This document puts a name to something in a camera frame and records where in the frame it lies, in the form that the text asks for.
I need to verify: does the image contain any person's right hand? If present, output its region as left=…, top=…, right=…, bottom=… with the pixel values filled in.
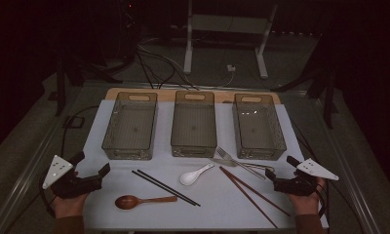
left=287, top=176, right=327, bottom=216

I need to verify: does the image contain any right hand-held gripper cable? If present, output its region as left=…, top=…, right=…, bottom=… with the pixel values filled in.
left=290, top=120, right=332, bottom=230

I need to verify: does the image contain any black chopstick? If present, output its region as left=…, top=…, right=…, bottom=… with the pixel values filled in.
left=136, top=169, right=202, bottom=208
left=131, top=170, right=198, bottom=208

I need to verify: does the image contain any clear plastic storage bin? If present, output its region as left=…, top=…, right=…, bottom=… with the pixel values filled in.
left=232, top=93, right=288, bottom=161
left=170, top=90, right=218, bottom=159
left=100, top=91, right=159, bottom=161

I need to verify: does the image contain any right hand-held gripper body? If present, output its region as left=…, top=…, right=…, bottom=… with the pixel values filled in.
left=273, top=158, right=340, bottom=197

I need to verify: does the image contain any brown wooden spoon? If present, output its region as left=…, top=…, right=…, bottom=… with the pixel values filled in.
left=114, top=194, right=178, bottom=211

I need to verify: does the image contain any white ceramic spoon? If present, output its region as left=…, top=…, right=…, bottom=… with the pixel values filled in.
left=179, top=162, right=215, bottom=187

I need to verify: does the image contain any left hand-held gripper cable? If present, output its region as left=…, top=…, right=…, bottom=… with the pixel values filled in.
left=2, top=104, right=99, bottom=234

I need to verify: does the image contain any hand-held gripper cable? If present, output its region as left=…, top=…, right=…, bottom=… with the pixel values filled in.
left=290, top=120, right=332, bottom=230
left=2, top=104, right=99, bottom=234

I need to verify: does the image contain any power strip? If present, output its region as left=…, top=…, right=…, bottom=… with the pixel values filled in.
left=270, top=30, right=322, bottom=38

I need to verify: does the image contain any bundle of floor cables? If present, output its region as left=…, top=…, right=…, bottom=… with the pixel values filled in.
left=136, top=42, right=201, bottom=91

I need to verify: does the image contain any dark equipment rack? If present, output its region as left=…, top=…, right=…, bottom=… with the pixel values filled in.
left=116, top=0, right=142, bottom=64

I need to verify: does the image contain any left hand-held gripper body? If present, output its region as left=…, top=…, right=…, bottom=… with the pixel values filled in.
left=41, top=154, right=103, bottom=200

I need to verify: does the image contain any metal table knife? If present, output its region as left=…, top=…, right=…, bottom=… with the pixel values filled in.
left=211, top=158, right=276, bottom=174

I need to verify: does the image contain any white metal stand frame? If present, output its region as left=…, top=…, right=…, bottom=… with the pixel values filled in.
left=183, top=0, right=279, bottom=80

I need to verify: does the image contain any white table mat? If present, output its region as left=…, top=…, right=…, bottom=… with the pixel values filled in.
left=53, top=98, right=330, bottom=232

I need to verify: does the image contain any black square floor plate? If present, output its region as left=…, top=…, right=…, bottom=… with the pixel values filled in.
left=63, top=115, right=86, bottom=129

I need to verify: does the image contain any metal floor rail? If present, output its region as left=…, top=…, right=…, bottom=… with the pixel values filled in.
left=0, top=94, right=82, bottom=234
left=313, top=96, right=381, bottom=234

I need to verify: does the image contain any black stand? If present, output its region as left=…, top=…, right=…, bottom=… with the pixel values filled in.
left=55, top=58, right=124, bottom=117
left=270, top=64, right=339, bottom=130

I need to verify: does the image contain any person's left hand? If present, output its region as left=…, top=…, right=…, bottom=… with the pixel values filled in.
left=52, top=193, right=89, bottom=219

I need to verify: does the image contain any metal fork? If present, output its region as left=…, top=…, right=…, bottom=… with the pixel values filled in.
left=215, top=146, right=267, bottom=180

